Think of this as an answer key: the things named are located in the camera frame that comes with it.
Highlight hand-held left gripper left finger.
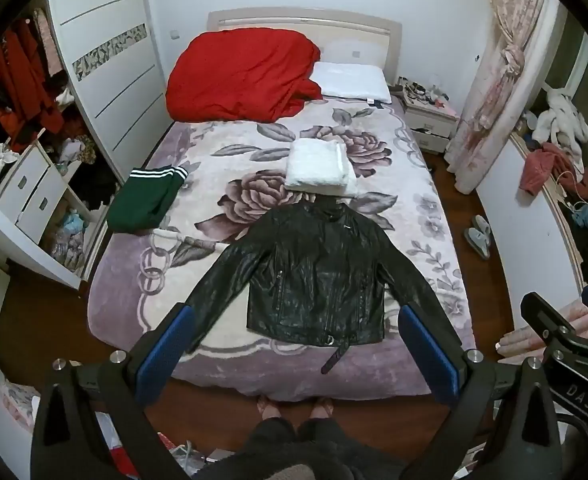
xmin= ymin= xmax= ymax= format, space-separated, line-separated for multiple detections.
xmin=30 ymin=304 xmax=197 ymax=480

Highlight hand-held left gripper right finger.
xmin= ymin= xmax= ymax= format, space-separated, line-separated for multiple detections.
xmin=397 ymin=304 xmax=564 ymax=480

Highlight black leather jacket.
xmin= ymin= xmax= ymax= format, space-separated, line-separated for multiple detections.
xmin=184 ymin=199 xmax=458 ymax=376

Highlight white clothes pile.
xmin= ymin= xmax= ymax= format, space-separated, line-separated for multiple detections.
xmin=531 ymin=87 xmax=588 ymax=147

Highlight clothes heap in wardrobe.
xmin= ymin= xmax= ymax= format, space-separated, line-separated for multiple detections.
xmin=48 ymin=87 xmax=101 ymax=178

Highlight hanging red clothes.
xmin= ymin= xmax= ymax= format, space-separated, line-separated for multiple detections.
xmin=0 ymin=16 xmax=64 ymax=137

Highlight pink patterned cloth roll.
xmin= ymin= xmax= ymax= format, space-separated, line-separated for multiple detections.
xmin=495 ymin=300 xmax=588 ymax=359

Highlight person's right leg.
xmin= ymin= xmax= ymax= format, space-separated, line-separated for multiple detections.
xmin=296 ymin=395 xmax=392 ymax=480

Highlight person's leg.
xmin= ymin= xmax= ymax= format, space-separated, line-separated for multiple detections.
xmin=209 ymin=394 xmax=299 ymax=480
xmin=296 ymin=395 xmax=392 ymax=480

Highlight person's left leg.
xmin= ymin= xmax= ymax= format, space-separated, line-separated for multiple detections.
xmin=209 ymin=394 xmax=299 ymax=480

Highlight pink red garment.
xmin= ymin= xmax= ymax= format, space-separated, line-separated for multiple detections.
xmin=518 ymin=142 xmax=588 ymax=199

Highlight green striped pants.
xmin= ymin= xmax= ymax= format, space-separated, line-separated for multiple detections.
xmin=106 ymin=165 xmax=190 ymax=235

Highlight white drawer unit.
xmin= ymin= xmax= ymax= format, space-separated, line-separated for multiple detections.
xmin=0 ymin=139 xmax=106 ymax=292

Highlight white folded fleece garment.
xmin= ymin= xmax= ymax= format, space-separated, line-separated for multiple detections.
xmin=284 ymin=138 xmax=359 ymax=199

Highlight floral plush blanket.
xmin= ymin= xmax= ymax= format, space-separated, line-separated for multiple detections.
xmin=87 ymin=94 xmax=478 ymax=404

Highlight white nightstand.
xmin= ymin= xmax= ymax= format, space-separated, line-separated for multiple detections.
xmin=400 ymin=95 xmax=461 ymax=156

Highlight pink floral curtain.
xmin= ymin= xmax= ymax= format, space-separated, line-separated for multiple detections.
xmin=444 ymin=0 xmax=561 ymax=196

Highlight clutter on nightstand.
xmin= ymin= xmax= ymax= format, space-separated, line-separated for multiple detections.
xmin=397 ymin=76 xmax=451 ymax=109

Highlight white pillow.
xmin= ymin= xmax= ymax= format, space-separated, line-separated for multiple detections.
xmin=310 ymin=61 xmax=393 ymax=104

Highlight red duvet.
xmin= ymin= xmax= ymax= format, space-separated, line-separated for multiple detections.
xmin=165 ymin=29 xmax=324 ymax=124

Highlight white wardrobe sliding door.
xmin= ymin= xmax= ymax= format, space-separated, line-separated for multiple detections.
xmin=46 ymin=0 xmax=176 ymax=187

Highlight beige bed headboard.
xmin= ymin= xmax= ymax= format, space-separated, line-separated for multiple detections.
xmin=206 ymin=7 xmax=404 ymax=87

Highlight white floor cable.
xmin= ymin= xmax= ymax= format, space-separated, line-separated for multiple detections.
xmin=170 ymin=439 xmax=211 ymax=472

